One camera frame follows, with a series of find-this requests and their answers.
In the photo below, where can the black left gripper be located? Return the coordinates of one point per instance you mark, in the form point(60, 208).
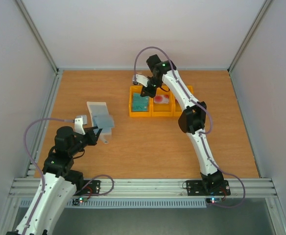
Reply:
point(93, 138)

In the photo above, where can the green card in bin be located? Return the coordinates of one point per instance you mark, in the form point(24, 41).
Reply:
point(139, 103)

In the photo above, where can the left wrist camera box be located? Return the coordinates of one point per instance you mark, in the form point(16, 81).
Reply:
point(79, 123)

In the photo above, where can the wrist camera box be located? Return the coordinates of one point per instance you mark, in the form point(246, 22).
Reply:
point(79, 123)
point(140, 79)

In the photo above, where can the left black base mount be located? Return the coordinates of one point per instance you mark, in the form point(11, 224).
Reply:
point(92, 187)

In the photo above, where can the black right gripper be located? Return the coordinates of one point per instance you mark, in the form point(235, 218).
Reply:
point(147, 90)

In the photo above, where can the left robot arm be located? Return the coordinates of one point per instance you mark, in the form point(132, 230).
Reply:
point(59, 182)

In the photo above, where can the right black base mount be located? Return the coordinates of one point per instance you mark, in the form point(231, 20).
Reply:
point(195, 188)

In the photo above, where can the beige card holder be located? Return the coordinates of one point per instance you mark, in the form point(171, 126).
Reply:
point(101, 118)

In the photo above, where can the grey slotted cable duct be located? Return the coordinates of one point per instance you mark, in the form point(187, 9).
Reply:
point(143, 203)

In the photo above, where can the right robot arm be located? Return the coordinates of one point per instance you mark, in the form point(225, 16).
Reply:
point(191, 121)

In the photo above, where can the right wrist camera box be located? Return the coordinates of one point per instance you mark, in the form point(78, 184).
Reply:
point(140, 79)

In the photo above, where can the aluminium front rail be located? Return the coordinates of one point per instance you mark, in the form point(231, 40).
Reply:
point(159, 188)

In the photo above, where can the pink red card in bin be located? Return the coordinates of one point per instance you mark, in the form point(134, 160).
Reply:
point(161, 99)

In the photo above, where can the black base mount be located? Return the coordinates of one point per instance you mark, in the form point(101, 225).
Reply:
point(92, 187)
point(195, 188)

